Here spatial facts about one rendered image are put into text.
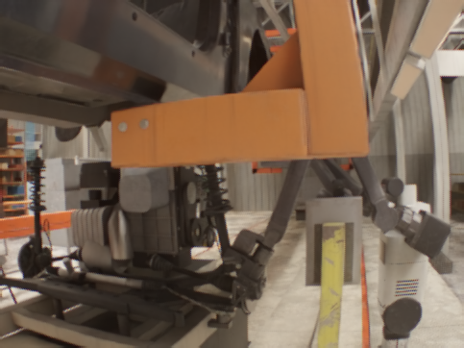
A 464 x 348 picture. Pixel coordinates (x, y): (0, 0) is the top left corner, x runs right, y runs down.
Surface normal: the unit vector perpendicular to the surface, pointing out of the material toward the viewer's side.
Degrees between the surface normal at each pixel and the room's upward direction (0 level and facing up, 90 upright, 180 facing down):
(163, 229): 90
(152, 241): 90
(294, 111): 90
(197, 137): 90
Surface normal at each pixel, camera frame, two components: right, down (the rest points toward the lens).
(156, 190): 0.76, -0.03
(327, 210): -0.33, 0.02
